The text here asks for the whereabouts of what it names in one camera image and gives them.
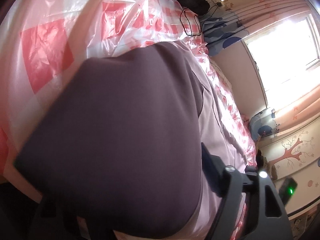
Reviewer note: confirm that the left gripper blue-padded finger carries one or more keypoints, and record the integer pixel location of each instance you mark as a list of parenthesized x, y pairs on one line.
[(265, 216)]

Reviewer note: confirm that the lilac and purple jacket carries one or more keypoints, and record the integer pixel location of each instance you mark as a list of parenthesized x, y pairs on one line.
[(121, 146)]

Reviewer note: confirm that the dark clothes heap on bed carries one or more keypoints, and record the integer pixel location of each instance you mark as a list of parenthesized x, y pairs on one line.
[(264, 165)]

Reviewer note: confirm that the white wardrobe with tree decal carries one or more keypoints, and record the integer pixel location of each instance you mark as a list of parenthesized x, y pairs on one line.
[(296, 156)]

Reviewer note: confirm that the blue patterned right curtain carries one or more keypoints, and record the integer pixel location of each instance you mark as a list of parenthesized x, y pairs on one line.
[(263, 124)]

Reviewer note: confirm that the blue patterned curtain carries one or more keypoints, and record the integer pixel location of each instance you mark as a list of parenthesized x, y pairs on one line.
[(263, 124), (221, 30)]

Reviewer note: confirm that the window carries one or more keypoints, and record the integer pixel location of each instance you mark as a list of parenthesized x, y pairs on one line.
[(286, 55)]

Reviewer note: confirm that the cream headboard panel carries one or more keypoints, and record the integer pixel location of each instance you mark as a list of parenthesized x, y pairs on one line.
[(238, 66)]

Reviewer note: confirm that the blue patterned left curtain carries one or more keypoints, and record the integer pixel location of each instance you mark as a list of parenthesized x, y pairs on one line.
[(221, 30)]

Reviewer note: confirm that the pink checkered plastic-covered bedding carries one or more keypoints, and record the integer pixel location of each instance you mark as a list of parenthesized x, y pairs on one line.
[(44, 42)]

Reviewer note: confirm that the wall power socket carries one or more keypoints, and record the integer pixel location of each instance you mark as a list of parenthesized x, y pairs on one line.
[(224, 4)]

